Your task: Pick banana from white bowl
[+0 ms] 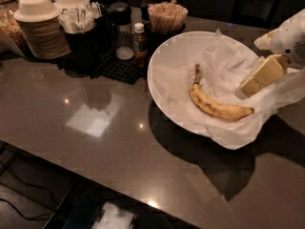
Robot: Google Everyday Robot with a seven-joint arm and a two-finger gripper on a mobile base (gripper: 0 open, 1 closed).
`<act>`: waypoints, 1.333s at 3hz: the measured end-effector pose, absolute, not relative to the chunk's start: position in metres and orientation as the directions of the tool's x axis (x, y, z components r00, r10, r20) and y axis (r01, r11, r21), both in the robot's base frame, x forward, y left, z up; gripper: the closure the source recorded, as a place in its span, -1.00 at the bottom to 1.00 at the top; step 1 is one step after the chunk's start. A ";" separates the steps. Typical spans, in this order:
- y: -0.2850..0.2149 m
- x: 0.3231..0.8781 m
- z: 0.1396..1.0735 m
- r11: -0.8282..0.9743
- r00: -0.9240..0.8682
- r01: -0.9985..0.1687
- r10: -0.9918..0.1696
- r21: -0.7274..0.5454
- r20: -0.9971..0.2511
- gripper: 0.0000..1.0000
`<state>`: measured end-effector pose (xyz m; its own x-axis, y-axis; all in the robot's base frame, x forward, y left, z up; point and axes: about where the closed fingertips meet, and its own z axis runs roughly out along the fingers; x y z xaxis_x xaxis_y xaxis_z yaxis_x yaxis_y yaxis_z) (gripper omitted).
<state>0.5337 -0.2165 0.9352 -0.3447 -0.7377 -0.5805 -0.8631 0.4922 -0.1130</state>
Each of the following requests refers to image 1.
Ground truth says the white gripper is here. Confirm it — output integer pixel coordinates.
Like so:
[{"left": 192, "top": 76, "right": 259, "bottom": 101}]
[{"left": 234, "top": 9, "right": 305, "bottom": 99}]

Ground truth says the yellow spotted banana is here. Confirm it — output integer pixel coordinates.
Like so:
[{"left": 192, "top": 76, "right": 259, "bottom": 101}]
[{"left": 190, "top": 64, "right": 254, "bottom": 120}]

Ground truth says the large white bowl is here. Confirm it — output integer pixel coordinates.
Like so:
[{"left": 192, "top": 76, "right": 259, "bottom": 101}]
[{"left": 148, "top": 31, "right": 262, "bottom": 137}]

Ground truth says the white paper liner sheet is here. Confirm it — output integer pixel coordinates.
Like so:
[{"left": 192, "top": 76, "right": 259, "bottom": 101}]
[{"left": 148, "top": 31, "right": 305, "bottom": 150}]

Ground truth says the black cup of wooden stirrers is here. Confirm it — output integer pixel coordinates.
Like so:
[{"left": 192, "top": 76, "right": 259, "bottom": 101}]
[{"left": 145, "top": 1, "right": 190, "bottom": 54}]

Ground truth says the small hot sauce bottle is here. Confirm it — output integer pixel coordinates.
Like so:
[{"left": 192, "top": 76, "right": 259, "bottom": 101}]
[{"left": 133, "top": 23, "right": 148, "bottom": 68}]

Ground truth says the glass sugar dispenser black lid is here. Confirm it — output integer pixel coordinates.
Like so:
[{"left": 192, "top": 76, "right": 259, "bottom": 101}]
[{"left": 109, "top": 2, "right": 134, "bottom": 60}]

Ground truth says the black rubber mesh mat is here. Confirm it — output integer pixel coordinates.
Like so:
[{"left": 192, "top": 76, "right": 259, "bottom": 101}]
[{"left": 57, "top": 49, "right": 146, "bottom": 85}]

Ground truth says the black holder of wrapped cutlery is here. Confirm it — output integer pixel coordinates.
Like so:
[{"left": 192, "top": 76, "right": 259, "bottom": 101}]
[{"left": 58, "top": 0, "right": 100, "bottom": 75}]

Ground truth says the white paper on floor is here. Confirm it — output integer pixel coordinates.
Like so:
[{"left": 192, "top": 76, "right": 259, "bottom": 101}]
[{"left": 91, "top": 202, "right": 135, "bottom": 229}]

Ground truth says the front stack of paper bowls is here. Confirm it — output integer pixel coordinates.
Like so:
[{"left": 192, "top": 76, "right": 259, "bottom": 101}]
[{"left": 13, "top": 0, "right": 70, "bottom": 60}]

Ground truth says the cereal container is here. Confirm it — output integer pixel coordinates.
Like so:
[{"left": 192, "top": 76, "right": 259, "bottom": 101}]
[{"left": 0, "top": 0, "right": 28, "bottom": 52}]

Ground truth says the black floor cable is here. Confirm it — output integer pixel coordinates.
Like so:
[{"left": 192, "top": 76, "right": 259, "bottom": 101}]
[{"left": 0, "top": 167, "right": 60, "bottom": 221}]

